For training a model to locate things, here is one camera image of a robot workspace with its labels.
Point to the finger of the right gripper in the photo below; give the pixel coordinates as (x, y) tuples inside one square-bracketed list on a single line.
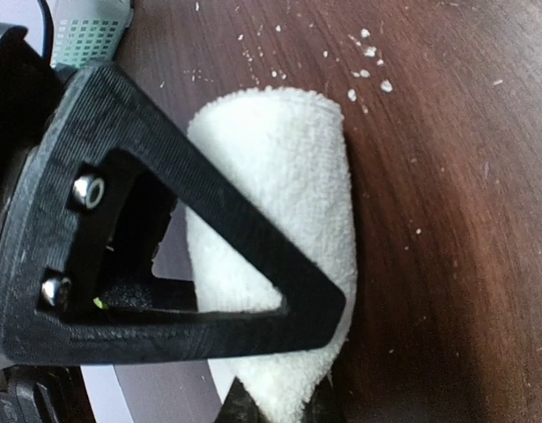
[(126, 170)]

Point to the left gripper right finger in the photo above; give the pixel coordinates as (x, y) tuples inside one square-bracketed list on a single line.
[(323, 407)]

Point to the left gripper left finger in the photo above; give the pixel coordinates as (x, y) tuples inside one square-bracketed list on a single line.
[(239, 406)]

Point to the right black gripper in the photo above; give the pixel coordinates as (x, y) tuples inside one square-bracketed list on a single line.
[(31, 154)]

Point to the white cream towel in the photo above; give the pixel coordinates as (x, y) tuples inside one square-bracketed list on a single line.
[(284, 149)]

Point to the white plastic basket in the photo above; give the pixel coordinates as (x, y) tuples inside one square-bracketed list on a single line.
[(88, 29)]

